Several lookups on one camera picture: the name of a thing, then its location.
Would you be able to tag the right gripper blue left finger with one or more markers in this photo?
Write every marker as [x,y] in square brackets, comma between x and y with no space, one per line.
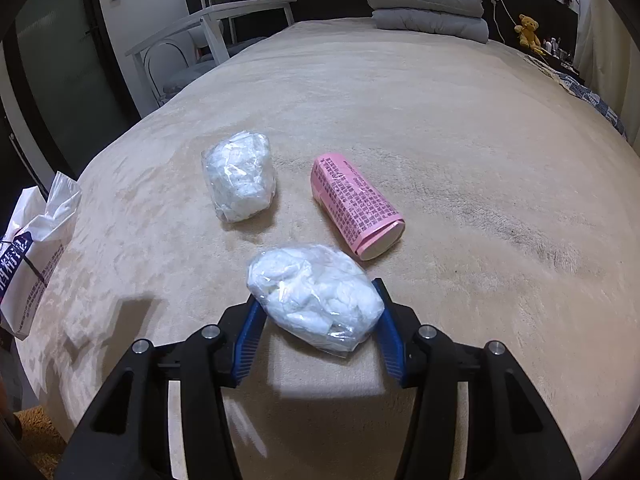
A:
[247,341]

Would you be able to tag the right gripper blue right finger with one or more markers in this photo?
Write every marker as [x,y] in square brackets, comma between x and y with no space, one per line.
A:
[388,334]

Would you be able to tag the white plastic tissue bag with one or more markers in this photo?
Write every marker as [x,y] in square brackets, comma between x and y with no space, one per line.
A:
[318,294]
[240,176]

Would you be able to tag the pink printed cylinder carton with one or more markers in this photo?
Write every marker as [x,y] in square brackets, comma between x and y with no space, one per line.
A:
[369,223]

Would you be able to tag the white tissue pack with band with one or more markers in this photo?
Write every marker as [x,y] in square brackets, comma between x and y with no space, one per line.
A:
[38,233]

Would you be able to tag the beige fleece bed blanket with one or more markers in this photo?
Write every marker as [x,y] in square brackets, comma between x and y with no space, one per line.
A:
[487,196]

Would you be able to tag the brown fluffy rug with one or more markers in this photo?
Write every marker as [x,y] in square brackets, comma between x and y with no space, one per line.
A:
[40,441]

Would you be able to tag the blue patterned cloth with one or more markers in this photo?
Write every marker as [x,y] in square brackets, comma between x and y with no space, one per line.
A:
[579,91]

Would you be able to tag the white metal chair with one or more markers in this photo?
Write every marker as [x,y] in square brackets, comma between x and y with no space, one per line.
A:
[199,33]

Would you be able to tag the nightstand with small items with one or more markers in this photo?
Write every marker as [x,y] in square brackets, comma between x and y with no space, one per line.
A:
[559,59]

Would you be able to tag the brown teddy bear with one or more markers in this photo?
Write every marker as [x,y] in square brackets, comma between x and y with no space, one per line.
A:
[526,30]

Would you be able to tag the folded grey quilt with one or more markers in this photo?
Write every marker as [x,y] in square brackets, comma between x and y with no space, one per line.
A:
[459,18]

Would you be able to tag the cream curtain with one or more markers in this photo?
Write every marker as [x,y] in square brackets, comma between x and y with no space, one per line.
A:
[608,61]

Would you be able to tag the dark frosted glass door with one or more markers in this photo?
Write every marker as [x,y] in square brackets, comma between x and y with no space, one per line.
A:
[63,95]

